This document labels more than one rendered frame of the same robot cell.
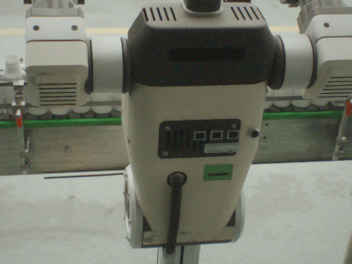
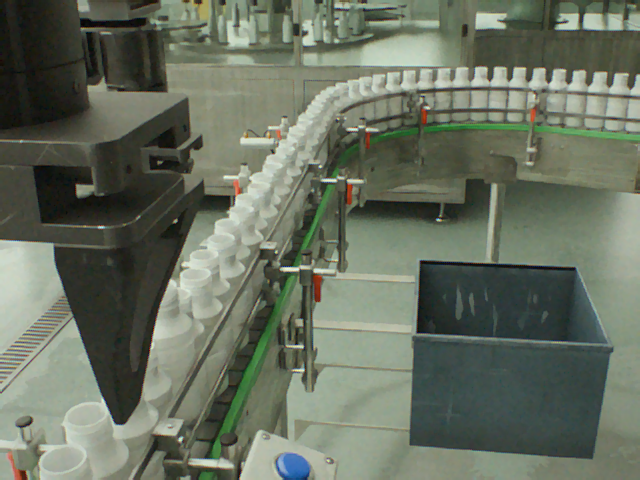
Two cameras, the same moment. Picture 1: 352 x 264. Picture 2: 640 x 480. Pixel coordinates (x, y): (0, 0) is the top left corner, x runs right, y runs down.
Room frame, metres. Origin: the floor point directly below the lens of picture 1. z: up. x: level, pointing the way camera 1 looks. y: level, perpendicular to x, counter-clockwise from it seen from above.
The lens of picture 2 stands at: (1.30, 0.46, 1.53)
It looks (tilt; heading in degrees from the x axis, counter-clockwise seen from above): 23 degrees down; 290
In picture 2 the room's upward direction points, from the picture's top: 1 degrees counter-clockwise
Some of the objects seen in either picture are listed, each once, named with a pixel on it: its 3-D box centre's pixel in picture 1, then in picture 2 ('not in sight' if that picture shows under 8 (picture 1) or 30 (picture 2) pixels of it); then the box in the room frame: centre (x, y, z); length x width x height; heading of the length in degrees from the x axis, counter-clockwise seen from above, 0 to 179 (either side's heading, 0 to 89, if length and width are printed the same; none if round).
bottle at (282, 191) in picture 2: not in sight; (274, 209); (1.81, -0.70, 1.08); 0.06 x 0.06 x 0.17
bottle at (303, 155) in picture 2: not in sight; (297, 172); (1.86, -0.93, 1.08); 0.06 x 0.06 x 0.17
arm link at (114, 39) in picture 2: not in sight; (127, 56); (1.70, -0.13, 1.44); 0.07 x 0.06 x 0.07; 10
